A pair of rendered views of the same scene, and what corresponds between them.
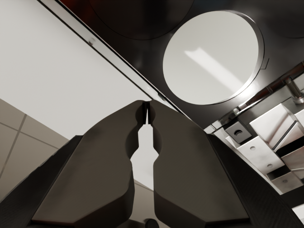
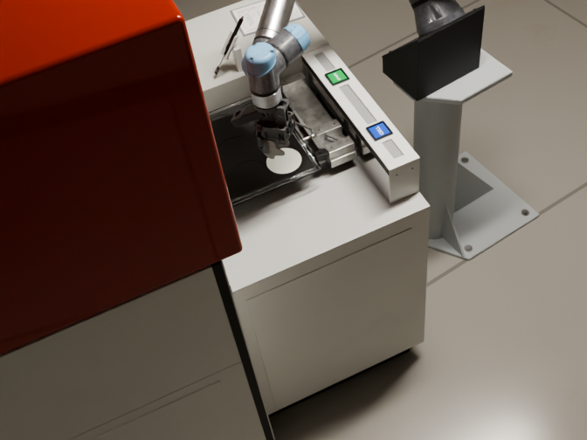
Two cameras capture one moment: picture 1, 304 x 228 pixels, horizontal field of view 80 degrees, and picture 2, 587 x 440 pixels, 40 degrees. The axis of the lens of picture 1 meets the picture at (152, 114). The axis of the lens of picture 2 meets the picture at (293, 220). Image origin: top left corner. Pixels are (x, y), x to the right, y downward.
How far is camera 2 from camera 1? 2.11 m
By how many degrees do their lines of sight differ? 61
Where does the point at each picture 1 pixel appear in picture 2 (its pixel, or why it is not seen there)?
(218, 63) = (285, 158)
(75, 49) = (265, 225)
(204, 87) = (293, 162)
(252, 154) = (334, 147)
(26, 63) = (261, 249)
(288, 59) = (293, 140)
